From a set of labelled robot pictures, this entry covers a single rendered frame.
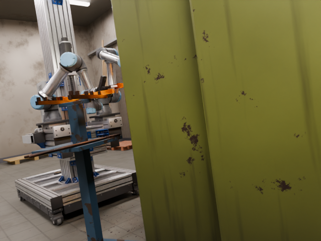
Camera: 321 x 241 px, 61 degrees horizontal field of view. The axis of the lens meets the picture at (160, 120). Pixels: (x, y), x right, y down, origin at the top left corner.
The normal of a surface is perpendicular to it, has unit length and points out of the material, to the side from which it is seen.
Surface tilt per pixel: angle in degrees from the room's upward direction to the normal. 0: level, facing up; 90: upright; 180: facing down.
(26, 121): 90
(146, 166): 90
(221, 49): 90
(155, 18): 90
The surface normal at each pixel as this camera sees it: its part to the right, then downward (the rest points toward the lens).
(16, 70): 0.63, -0.06
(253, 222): -0.50, 0.11
